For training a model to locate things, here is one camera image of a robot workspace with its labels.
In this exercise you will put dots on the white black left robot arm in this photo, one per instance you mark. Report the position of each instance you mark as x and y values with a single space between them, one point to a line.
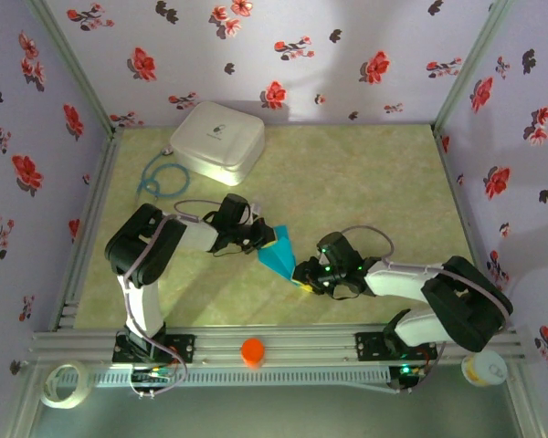
141 310

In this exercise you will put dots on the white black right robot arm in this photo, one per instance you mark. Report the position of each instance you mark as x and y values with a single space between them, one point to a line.
420 328

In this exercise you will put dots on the white square plastic box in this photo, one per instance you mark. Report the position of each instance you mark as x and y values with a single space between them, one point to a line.
217 137

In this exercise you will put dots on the orange plastic cap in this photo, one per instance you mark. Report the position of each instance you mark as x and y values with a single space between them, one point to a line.
253 351

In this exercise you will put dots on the small circuit board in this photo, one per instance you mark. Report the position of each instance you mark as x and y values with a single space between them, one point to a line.
411 372
150 376

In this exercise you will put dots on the white yellow round container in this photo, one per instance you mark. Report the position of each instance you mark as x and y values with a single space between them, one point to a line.
486 369

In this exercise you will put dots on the clear tape roll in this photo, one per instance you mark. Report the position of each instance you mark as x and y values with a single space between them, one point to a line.
50 392

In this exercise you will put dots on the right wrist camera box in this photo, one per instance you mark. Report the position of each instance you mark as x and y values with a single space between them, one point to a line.
323 258

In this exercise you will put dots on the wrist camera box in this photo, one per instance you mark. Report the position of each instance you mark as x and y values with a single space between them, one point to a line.
255 212
323 258

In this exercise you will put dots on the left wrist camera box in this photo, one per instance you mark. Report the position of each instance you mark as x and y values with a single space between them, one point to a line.
255 212

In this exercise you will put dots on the long aluminium base rail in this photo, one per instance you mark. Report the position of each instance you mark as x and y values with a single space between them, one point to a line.
301 342

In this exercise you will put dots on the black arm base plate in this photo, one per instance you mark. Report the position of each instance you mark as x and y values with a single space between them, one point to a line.
370 347
182 347

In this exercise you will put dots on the aluminium side rail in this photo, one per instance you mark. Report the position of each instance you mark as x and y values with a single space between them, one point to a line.
456 182
89 228

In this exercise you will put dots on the aluminium frame post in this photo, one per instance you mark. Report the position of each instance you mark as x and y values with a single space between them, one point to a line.
470 68
75 68

